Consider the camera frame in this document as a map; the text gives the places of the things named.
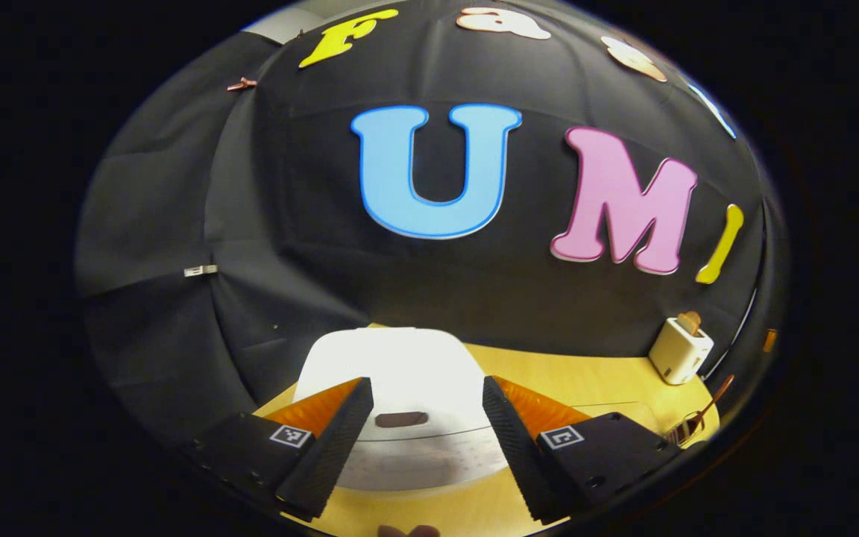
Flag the white rice cooker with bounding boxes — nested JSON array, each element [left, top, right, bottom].
[[294, 327, 511, 493]]

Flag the white toaster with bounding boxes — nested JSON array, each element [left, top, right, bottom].
[[648, 317, 715, 386]]

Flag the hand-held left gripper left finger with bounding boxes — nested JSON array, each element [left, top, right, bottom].
[[191, 377, 376, 521]]

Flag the brown wooden spoon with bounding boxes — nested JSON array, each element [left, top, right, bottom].
[[679, 374, 736, 437]]

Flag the black backdrop cloth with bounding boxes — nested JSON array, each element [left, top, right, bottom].
[[75, 0, 792, 448]]

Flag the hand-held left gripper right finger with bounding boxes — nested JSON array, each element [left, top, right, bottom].
[[482, 375, 684, 525]]

